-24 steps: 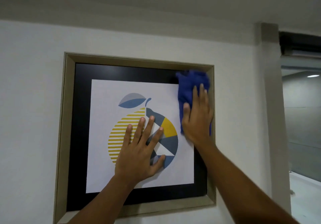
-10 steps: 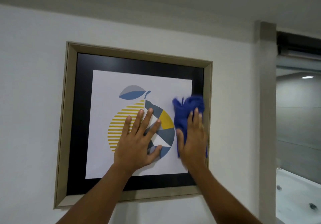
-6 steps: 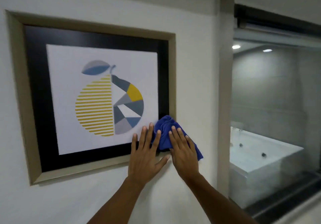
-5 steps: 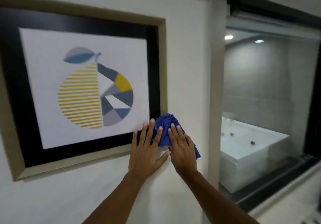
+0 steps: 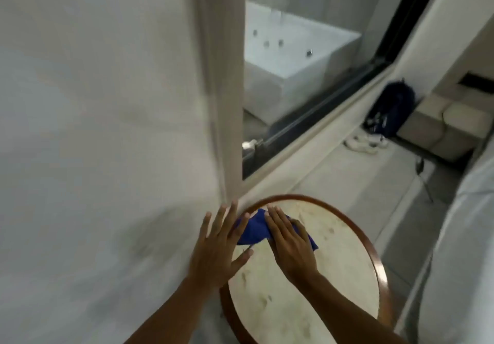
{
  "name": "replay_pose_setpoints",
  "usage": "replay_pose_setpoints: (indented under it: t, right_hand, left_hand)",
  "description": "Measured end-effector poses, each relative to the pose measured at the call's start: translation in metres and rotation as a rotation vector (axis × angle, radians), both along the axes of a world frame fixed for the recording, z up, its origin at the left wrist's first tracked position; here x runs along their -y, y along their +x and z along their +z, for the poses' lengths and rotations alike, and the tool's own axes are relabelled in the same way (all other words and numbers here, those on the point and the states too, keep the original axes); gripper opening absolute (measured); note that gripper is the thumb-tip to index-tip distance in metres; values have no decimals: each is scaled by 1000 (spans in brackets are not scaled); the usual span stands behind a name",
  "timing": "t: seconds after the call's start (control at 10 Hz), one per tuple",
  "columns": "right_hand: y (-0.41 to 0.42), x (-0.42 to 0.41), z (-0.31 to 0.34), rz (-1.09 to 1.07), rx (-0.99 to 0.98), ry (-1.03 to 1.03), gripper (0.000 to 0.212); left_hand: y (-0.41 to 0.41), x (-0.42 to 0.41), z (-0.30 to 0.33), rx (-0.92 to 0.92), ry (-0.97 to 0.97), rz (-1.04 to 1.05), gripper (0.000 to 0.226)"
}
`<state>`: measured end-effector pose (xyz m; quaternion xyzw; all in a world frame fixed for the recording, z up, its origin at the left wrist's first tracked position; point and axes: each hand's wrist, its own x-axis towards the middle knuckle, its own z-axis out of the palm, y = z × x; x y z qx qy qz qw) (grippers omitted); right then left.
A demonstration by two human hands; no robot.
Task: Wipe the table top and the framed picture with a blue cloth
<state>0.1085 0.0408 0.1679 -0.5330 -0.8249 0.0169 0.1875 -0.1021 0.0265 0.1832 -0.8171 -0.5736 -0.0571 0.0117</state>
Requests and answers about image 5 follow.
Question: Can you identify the round wooden-rimmed marble table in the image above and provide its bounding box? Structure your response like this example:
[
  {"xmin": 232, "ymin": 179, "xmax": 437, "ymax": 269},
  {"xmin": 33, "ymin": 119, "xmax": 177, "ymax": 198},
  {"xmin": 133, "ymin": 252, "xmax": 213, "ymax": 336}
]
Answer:
[{"xmin": 219, "ymin": 194, "xmax": 394, "ymax": 344}]

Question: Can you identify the person's right hand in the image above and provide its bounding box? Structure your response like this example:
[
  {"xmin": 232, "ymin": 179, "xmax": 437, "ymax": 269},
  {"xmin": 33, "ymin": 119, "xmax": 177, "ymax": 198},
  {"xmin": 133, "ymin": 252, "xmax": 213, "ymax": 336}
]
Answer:
[{"xmin": 264, "ymin": 206, "xmax": 321, "ymax": 285}]

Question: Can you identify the metal window latch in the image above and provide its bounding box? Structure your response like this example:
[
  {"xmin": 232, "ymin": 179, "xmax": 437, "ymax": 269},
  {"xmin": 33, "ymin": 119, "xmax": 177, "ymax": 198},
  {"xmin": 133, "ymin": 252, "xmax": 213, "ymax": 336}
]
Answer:
[{"xmin": 242, "ymin": 139, "xmax": 265, "ymax": 159}]

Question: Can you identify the person's left forearm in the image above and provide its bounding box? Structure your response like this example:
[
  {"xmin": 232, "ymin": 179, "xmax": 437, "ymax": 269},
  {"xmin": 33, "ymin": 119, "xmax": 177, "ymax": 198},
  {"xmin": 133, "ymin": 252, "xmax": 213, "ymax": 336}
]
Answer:
[{"xmin": 123, "ymin": 276, "xmax": 229, "ymax": 344}]

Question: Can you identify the white bathtub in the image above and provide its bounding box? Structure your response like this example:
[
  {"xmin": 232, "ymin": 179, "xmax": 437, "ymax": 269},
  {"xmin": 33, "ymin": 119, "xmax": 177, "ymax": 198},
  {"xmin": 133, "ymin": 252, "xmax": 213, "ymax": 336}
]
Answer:
[{"xmin": 244, "ymin": 1, "xmax": 363, "ymax": 125}]

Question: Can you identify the beige cushioned sofa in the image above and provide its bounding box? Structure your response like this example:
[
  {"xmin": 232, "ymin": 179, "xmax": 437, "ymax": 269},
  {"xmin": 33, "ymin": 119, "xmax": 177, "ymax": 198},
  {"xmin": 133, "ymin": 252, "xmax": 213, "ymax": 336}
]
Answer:
[{"xmin": 397, "ymin": 85, "xmax": 494, "ymax": 162}]

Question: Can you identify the blue cleaning cloth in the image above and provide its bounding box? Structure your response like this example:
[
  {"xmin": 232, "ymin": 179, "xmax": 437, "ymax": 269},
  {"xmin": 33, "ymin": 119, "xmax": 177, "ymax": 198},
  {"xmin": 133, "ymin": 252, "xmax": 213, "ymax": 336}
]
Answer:
[{"xmin": 235, "ymin": 209, "xmax": 319, "ymax": 252}]

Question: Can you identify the person's right forearm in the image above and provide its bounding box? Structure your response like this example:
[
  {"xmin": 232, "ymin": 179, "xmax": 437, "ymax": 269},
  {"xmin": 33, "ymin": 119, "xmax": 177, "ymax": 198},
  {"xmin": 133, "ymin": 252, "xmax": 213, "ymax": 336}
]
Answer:
[{"xmin": 300, "ymin": 271, "xmax": 410, "ymax": 344}]

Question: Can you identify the white bed sheet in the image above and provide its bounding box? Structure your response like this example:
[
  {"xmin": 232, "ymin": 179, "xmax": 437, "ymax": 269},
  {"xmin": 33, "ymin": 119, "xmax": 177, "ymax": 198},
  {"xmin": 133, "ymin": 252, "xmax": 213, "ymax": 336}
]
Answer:
[{"xmin": 418, "ymin": 139, "xmax": 494, "ymax": 344}]

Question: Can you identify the black window frame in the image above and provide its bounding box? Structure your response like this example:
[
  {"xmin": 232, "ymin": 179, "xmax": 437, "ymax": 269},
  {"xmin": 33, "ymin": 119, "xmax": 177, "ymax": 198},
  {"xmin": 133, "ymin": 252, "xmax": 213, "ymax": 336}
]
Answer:
[{"xmin": 242, "ymin": 0, "xmax": 448, "ymax": 181}]

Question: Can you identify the person's left hand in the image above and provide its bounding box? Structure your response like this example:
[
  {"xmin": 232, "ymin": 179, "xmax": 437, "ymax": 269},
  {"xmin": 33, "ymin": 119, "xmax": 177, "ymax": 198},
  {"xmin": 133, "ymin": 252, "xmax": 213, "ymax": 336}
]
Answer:
[{"xmin": 188, "ymin": 200, "xmax": 254, "ymax": 291}]

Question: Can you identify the dark blue backpack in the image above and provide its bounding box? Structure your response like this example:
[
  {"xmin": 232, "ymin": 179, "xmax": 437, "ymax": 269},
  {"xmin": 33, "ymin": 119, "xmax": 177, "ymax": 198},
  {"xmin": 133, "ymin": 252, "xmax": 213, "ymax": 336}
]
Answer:
[{"xmin": 364, "ymin": 80, "xmax": 417, "ymax": 137}]

